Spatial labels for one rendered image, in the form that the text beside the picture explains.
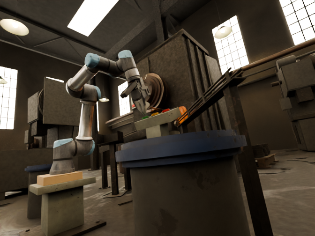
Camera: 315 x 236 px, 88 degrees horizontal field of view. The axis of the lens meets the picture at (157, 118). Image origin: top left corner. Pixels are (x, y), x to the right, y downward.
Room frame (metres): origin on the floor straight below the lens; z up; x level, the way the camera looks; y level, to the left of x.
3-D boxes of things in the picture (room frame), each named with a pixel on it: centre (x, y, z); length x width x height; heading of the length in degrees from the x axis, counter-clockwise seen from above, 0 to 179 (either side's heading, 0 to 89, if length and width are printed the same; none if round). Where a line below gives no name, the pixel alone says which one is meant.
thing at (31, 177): (1.60, 1.12, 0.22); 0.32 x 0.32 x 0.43
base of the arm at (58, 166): (1.14, 0.69, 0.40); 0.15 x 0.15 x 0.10
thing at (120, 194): (1.98, 0.60, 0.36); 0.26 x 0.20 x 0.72; 85
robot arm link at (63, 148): (1.15, 0.68, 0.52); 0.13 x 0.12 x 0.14; 138
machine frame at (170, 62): (2.17, -0.23, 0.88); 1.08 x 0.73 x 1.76; 50
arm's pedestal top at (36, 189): (1.14, 0.69, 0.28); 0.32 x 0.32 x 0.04; 45
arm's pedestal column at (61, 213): (1.14, 0.69, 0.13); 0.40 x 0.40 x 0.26; 45
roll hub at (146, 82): (1.76, 0.12, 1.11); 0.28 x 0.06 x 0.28; 50
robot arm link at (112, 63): (0.87, 0.21, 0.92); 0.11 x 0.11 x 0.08; 48
